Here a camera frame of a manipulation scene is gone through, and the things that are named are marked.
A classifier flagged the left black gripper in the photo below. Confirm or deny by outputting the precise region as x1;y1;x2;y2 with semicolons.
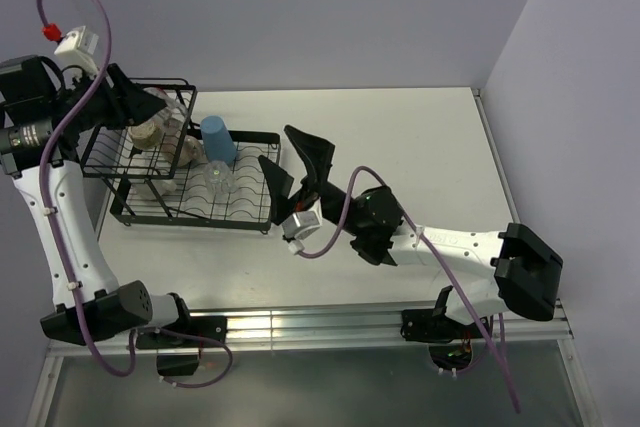
50;63;166;133

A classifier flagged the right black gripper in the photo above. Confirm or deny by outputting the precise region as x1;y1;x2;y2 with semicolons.
259;123;364;236

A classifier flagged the small speckled stone cup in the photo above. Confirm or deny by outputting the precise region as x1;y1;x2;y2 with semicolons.
127;119;164;151

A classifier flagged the small clear glass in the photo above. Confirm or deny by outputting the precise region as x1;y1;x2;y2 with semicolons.
144;87;187;128

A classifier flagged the pink glazed mug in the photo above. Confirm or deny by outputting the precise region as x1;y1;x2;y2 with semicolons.
160;134;204;168

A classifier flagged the large clear glass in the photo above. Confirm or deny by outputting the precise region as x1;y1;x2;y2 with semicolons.
203;160;236;199

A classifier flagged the blue plastic cup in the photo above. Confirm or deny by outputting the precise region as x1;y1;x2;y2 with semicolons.
200;116;237;165

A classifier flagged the white ceramic mug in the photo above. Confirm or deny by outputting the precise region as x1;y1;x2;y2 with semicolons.
129;157;177;201

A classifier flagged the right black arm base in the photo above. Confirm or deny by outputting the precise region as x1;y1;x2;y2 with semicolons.
400;286;482;372

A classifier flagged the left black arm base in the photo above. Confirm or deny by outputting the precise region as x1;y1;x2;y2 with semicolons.
135;314;229;379

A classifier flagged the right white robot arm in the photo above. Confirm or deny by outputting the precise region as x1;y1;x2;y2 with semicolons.
259;125;563;337

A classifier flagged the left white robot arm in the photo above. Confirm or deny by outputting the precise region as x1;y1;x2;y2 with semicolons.
1;55;195;346

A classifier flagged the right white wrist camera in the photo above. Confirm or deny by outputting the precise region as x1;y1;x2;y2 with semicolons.
281;201;323;255

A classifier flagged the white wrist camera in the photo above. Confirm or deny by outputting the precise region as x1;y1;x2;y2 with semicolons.
54;26;99;77
281;201;323;255

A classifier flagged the black wire dish rack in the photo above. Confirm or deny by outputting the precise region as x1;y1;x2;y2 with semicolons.
80;78;281;234

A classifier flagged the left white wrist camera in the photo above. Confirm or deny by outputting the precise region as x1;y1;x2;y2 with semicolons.
54;26;99;77

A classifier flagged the aluminium mounting rail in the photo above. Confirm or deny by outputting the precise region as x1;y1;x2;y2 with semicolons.
46;301;574;357

